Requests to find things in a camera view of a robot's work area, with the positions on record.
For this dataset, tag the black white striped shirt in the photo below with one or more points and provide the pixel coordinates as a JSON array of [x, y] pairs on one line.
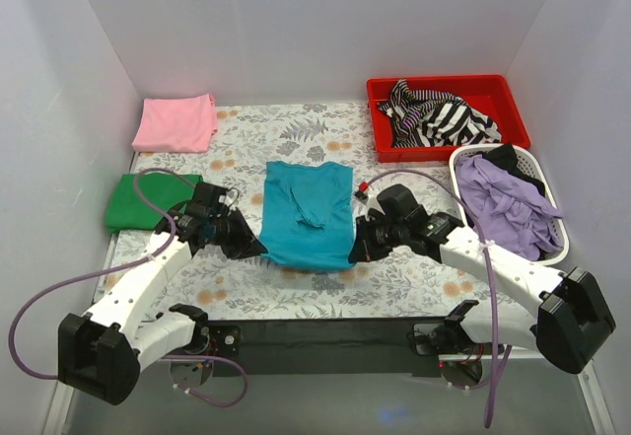
[[430, 118]]

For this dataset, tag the black garment in basket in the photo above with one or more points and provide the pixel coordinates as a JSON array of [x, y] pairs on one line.
[[505, 158]]

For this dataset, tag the lavender shirt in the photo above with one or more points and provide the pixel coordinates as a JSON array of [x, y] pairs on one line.
[[510, 212]]

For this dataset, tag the floral patterned table mat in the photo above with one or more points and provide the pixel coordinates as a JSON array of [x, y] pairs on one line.
[[402, 285]]

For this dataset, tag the red plastic tray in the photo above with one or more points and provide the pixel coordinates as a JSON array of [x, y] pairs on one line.
[[490, 94]]

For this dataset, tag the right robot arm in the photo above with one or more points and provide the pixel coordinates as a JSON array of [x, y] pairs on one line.
[[563, 316]]

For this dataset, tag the teal t-shirt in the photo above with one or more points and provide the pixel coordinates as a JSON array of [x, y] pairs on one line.
[[307, 219]]

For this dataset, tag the white perforated laundry basket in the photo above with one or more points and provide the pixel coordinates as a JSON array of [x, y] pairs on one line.
[[528, 165]]

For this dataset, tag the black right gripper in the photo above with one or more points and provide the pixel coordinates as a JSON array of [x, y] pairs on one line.
[[372, 238]]

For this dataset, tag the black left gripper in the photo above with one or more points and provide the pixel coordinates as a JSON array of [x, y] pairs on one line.
[[237, 233]]

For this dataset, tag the folded pink shirt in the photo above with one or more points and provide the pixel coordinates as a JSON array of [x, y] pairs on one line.
[[176, 125]]

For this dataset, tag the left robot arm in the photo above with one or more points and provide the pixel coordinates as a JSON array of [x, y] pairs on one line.
[[103, 352]]

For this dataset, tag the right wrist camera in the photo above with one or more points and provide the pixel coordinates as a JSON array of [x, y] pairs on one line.
[[367, 198]]

